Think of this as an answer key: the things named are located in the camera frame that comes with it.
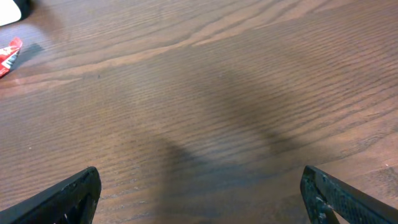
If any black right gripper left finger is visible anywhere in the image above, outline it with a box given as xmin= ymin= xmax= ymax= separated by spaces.
xmin=1 ymin=167 xmax=101 ymax=224

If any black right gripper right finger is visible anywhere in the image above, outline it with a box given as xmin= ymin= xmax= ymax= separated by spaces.
xmin=300 ymin=166 xmax=397 ymax=223

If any red snack stick packet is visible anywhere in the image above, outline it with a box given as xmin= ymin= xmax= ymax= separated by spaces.
xmin=0 ymin=37 xmax=23 ymax=78

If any white barcode scanner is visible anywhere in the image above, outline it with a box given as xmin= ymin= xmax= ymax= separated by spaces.
xmin=0 ymin=0 xmax=32 ymax=26

